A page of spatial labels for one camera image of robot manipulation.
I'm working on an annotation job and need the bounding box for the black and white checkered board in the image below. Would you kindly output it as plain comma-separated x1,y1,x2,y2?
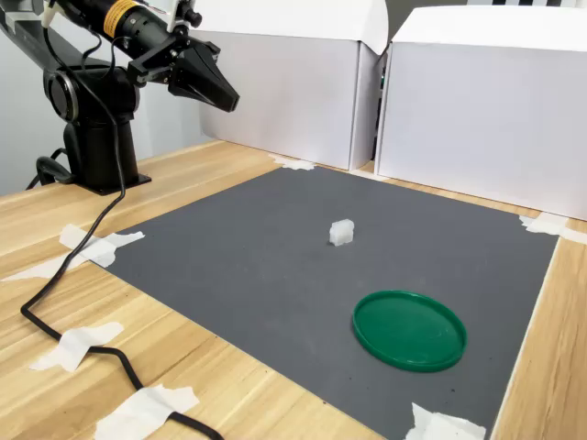
467,0,580,8

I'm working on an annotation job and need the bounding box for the long black camera cable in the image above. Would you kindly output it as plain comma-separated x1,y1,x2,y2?
20,0,226,440

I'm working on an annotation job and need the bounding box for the black base cable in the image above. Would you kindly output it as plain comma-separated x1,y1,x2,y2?
25,146,75,192

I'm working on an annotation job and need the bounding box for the white tape piece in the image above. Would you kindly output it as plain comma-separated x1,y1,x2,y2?
94,383,202,440
517,211,587,244
28,320,126,373
403,401,487,440
59,223,146,270
0,250,88,283
268,153,317,171

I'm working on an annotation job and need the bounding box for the dark grey mat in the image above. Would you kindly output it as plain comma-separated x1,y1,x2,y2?
104,165,561,440

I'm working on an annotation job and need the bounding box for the round green lid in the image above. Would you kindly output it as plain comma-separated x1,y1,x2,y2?
351,289,469,373

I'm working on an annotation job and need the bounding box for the white cardboard box with flap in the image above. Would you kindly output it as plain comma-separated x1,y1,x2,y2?
185,0,391,172

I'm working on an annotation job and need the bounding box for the small white plastic terminal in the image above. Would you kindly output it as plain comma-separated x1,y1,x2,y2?
328,218,356,248

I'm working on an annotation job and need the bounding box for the small white camera box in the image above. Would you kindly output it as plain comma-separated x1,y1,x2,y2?
165,0,204,34

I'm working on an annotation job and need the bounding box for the wide white cardboard box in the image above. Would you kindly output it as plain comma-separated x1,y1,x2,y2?
373,5,587,222

